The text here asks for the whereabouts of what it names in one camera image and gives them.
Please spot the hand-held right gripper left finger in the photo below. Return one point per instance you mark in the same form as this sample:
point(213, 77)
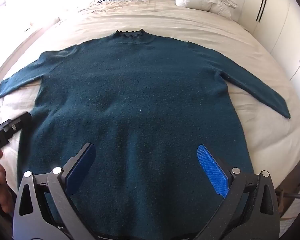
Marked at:
point(82, 166)

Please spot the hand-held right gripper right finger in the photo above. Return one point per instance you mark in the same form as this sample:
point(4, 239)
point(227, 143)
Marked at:
point(212, 170)

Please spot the dark teal knitted sweater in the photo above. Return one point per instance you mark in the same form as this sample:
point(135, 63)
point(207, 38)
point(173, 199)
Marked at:
point(140, 92)

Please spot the person's left hand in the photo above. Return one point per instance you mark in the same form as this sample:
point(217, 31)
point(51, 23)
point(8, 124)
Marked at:
point(3, 187)

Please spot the bed with beige sheet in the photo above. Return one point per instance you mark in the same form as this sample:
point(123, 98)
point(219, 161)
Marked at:
point(180, 21)

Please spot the white wardrobe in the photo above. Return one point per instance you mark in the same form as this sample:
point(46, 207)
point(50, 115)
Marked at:
point(280, 17)

